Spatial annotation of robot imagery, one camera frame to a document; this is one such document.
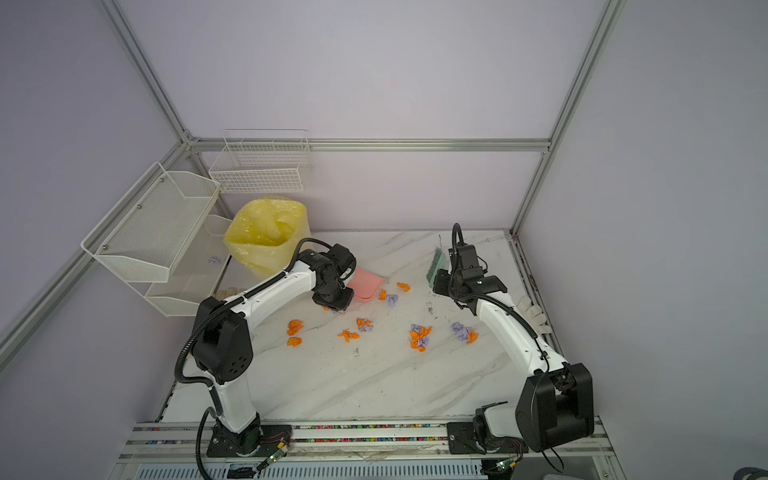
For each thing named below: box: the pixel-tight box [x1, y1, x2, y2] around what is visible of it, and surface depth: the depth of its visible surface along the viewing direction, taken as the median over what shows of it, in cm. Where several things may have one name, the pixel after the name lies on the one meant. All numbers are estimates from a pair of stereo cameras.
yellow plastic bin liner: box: [223, 198, 311, 277], surface depth 95 cm
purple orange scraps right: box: [451, 322, 480, 345], surface depth 92 cm
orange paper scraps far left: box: [286, 319, 304, 348], surface depth 95 cm
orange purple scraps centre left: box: [338, 318, 373, 343], surface depth 94 cm
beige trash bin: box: [233, 197, 311, 280], surface depth 95 cm
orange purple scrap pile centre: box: [409, 324, 433, 353], surface depth 92 cm
